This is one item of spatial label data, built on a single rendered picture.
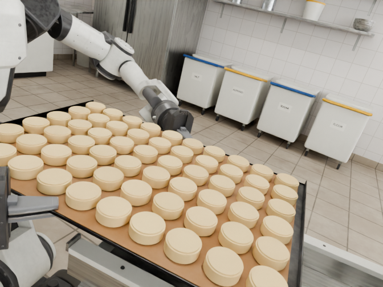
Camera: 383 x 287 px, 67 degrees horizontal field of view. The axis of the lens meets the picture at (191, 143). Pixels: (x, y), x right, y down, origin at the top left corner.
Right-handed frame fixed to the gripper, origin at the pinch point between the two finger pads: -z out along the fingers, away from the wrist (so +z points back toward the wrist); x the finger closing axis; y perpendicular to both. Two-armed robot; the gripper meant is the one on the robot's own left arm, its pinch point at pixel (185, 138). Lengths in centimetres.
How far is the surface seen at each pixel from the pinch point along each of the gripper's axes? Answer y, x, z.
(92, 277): -24.6, -13.3, -27.3
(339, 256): 24.6, -10.0, -35.0
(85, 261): -25.8, -10.5, -26.3
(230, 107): 189, -73, 261
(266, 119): 220, -72, 221
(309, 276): 19.8, -16.0, -34.0
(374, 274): 30, -11, -40
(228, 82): 181, -41, 272
